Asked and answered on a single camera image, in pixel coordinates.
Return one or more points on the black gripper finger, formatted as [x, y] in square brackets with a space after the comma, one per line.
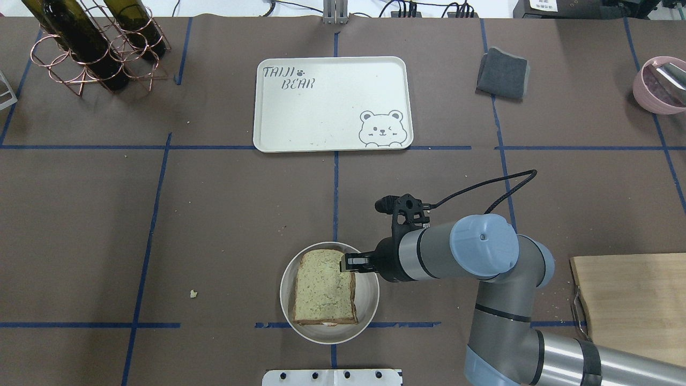
[358, 263]

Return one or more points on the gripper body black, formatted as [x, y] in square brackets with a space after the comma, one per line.
[387, 259]

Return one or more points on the bread slice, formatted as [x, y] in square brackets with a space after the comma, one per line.
[328, 323]
[324, 293]

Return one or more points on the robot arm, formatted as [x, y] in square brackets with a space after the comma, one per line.
[503, 348]

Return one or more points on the cream bear tray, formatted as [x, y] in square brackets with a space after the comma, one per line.
[332, 104]

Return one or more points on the round beige plate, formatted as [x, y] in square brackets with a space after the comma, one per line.
[366, 301]

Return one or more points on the grey folded cloth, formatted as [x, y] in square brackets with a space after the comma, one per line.
[503, 74]

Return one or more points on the wooden cutting board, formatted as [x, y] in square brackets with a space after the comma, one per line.
[634, 314]

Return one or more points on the black box device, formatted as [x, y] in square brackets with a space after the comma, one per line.
[600, 10]

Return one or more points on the pink bowl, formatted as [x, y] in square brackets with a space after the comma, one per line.
[650, 95]

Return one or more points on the dark wine bottle lower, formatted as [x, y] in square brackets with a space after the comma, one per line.
[142, 32]

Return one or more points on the dark wine bottle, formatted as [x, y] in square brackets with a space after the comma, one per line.
[76, 32]
[142, 32]

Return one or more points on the metal scoop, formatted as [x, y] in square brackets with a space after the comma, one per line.
[671, 78]

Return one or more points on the dark wine bottle upper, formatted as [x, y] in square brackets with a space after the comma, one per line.
[76, 32]

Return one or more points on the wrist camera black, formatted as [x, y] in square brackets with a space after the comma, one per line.
[408, 213]

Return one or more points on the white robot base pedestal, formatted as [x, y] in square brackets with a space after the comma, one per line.
[370, 376]

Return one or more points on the aluminium frame post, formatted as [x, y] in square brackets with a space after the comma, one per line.
[335, 12]

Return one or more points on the copper wire bottle rack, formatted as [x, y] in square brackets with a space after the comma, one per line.
[48, 54]

